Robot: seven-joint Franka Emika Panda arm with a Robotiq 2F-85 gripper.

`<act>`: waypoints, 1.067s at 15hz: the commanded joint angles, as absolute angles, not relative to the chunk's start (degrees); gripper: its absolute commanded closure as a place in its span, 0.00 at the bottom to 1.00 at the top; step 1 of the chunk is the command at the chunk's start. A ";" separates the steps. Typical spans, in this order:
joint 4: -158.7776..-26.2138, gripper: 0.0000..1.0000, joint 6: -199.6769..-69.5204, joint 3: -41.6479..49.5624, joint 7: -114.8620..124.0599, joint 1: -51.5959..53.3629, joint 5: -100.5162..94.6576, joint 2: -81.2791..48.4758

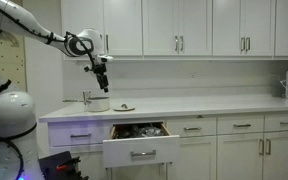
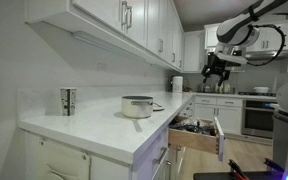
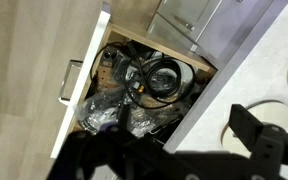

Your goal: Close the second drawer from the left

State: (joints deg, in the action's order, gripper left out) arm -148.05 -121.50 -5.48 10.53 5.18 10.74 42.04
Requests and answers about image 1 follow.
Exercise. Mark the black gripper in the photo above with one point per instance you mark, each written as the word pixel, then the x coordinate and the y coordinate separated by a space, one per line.
pixel 99 70

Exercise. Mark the white wooden drawer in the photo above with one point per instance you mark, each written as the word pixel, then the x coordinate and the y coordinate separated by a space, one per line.
pixel 140 151

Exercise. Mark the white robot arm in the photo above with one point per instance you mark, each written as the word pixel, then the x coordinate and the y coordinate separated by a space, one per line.
pixel 18 143

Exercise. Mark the items inside drawer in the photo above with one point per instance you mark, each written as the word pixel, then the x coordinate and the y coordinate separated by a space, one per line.
pixel 137 131

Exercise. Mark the leftmost white drawer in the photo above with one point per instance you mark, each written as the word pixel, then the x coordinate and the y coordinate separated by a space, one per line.
pixel 77 133

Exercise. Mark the patterned cup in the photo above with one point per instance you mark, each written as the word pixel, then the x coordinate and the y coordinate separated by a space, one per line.
pixel 86 96

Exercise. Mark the round pot lid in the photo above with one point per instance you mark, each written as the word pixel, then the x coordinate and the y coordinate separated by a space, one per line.
pixel 124 108

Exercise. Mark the black tool cart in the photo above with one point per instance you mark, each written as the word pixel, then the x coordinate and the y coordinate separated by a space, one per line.
pixel 61 166

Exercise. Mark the white lower cabinet doors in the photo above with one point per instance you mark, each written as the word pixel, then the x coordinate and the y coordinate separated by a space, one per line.
pixel 242 156

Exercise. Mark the white upper wall cabinets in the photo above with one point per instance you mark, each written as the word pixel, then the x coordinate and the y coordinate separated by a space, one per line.
pixel 193 28

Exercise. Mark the pegboard wall panel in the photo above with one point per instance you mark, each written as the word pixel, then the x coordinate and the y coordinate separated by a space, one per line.
pixel 12 59

